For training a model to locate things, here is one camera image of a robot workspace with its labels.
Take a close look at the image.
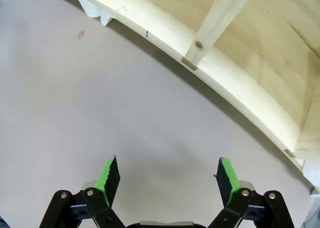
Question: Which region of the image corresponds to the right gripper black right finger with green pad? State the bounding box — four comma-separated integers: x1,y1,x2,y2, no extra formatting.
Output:
207,157,296,228

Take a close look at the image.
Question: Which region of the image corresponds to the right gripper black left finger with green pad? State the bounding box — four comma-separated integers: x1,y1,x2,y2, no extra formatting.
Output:
38,155,126,228

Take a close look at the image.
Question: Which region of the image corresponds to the light wooden compartment shelf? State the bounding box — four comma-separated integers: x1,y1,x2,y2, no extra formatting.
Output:
58,0,320,188

